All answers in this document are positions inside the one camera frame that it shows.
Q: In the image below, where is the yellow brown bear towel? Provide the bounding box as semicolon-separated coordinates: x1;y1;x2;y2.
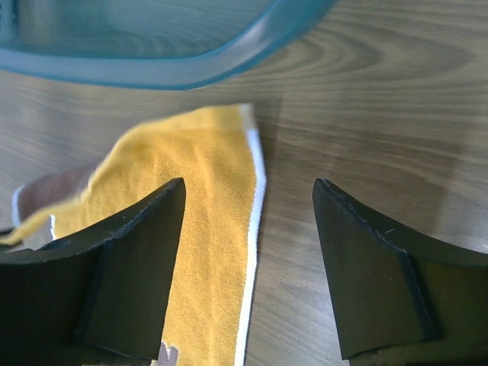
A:
1;104;266;365

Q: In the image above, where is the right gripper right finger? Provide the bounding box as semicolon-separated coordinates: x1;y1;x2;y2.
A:
313;178;487;359

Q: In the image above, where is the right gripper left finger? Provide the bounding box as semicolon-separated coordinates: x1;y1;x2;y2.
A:
1;178;186;361

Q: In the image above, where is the teal plastic tub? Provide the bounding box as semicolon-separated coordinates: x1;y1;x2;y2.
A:
1;0;332;90

